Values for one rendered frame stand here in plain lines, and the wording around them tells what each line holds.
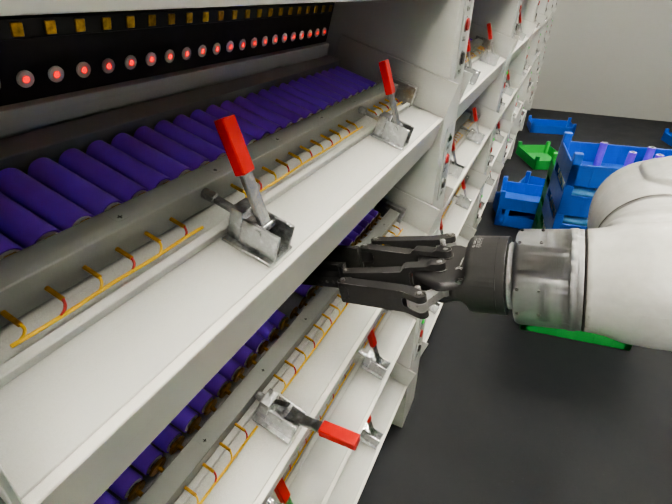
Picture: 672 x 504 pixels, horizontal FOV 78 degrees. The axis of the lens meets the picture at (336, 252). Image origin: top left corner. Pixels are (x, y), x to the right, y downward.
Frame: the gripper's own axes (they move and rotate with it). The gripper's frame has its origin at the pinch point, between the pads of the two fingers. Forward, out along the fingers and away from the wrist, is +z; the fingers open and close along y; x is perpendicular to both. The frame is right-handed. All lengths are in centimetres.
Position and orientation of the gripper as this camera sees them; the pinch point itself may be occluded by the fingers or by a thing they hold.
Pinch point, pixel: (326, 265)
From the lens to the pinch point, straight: 48.9
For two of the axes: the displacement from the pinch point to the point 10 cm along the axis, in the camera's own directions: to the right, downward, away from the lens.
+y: -4.4, 4.8, -7.6
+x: 2.1, 8.8, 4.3
